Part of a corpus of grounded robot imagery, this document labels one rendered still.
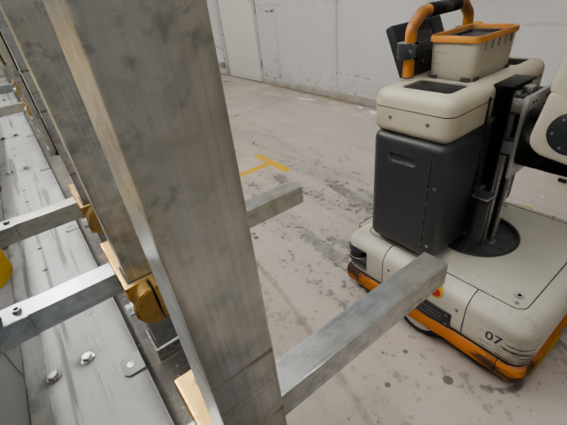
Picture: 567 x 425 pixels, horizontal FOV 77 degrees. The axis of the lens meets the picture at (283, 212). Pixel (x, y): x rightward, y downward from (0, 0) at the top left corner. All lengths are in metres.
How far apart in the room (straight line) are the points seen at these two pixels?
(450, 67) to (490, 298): 0.66
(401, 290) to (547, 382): 1.08
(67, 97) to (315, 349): 0.30
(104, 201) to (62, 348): 0.40
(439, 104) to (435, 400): 0.85
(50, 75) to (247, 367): 0.27
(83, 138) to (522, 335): 1.09
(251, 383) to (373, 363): 1.14
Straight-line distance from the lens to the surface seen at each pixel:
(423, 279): 0.41
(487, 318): 1.19
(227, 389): 0.19
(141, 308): 0.43
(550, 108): 1.09
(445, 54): 1.18
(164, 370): 0.52
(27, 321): 0.49
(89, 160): 0.37
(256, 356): 0.19
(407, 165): 1.12
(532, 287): 1.28
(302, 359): 0.34
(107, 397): 0.63
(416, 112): 1.06
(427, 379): 1.33
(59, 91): 0.36
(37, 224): 0.71
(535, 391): 1.41
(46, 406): 0.68
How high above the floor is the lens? 1.10
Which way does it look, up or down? 33 degrees down
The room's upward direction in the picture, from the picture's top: 7 degrees counter-clockwise
